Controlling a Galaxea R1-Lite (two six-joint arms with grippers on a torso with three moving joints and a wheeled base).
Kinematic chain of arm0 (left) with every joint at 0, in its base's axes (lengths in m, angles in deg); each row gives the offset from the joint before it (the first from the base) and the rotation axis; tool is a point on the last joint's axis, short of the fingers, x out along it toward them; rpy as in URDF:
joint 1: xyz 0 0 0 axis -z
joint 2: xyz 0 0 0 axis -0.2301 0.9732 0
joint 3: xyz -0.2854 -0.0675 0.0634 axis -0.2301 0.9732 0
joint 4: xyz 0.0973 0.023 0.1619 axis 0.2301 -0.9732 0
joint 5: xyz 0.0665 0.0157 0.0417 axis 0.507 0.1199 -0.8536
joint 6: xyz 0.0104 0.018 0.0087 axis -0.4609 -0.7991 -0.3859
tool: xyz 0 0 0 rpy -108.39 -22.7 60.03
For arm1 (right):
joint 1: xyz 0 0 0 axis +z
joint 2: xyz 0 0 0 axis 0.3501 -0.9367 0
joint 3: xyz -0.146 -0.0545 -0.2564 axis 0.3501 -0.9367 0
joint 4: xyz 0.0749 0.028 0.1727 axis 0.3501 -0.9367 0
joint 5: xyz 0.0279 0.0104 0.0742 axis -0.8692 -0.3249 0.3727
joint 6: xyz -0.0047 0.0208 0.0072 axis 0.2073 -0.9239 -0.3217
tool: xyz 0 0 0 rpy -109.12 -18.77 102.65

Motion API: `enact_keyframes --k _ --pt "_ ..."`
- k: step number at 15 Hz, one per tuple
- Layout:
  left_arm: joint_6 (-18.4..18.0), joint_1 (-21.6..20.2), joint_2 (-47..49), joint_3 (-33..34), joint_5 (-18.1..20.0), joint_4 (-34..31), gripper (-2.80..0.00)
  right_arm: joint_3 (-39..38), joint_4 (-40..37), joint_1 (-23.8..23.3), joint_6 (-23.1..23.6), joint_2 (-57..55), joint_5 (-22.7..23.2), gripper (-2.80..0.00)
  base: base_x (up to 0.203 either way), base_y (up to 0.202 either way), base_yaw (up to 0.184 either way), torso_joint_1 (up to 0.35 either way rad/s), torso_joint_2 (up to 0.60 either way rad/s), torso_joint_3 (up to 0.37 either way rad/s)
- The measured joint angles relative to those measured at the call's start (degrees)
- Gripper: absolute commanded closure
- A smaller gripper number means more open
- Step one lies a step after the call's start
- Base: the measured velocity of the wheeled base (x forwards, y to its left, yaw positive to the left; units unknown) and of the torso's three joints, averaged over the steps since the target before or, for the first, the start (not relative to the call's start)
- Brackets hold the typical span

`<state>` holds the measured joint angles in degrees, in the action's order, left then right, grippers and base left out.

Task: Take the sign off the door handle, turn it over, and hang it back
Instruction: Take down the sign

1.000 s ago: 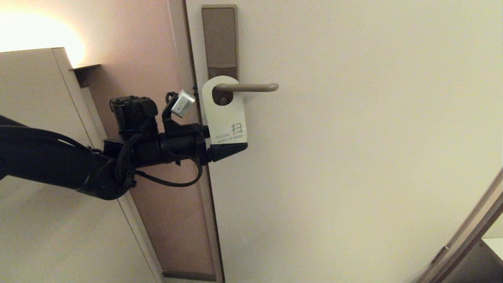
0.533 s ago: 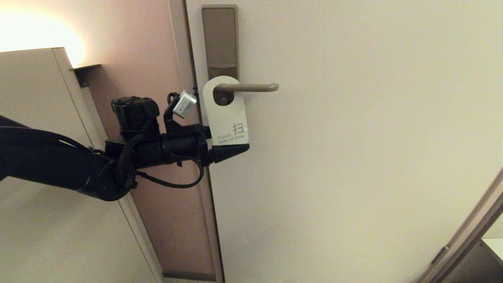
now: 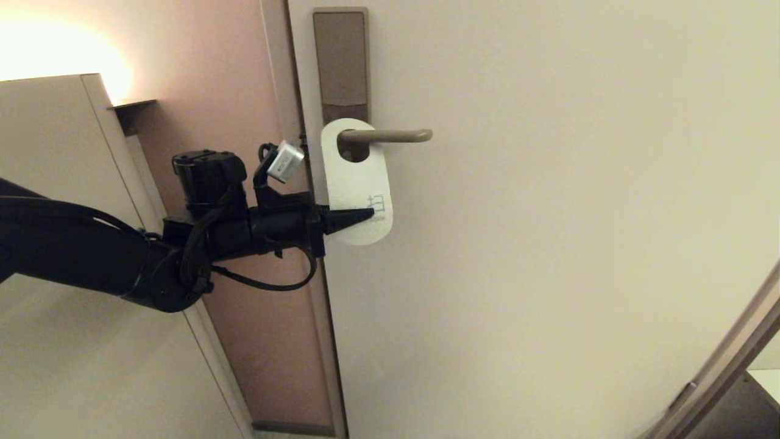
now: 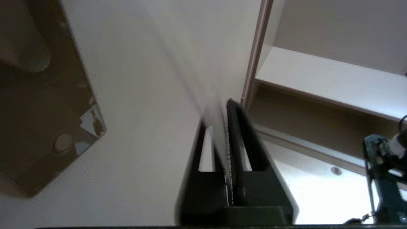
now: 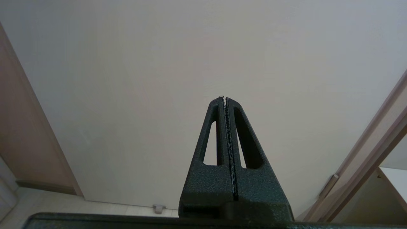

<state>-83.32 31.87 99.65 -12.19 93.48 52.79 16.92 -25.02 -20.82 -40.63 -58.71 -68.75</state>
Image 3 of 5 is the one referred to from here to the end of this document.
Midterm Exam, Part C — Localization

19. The blue and white door hanger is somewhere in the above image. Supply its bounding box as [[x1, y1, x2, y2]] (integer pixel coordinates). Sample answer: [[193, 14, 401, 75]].
[[321, 118, 394, 246]]

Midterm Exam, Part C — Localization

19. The bronze door lock plate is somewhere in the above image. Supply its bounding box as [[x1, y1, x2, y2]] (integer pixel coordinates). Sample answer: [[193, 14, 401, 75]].
[[313, 7, 370, 162]]

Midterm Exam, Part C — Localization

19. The white door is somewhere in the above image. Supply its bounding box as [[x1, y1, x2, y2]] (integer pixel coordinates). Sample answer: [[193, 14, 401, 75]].
[[286, 0, 780, 439]]

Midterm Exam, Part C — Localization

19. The dark grey baseboard strip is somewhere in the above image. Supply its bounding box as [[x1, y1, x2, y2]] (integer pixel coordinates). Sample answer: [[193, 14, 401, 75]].
[[253, 421, 336, 437]]

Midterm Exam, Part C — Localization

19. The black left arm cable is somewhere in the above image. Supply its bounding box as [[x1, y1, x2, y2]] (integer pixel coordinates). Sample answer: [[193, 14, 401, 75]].
[[210, 244, 319, 292]]

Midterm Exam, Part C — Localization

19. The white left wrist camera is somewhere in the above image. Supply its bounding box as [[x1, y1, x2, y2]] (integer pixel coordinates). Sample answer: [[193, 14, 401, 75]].
[[266, 140, 305, 184]]

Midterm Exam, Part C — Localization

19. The bronze door handle lever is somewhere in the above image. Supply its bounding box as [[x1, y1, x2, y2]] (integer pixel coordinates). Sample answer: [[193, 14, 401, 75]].
[[337, 128, 433, 145]]

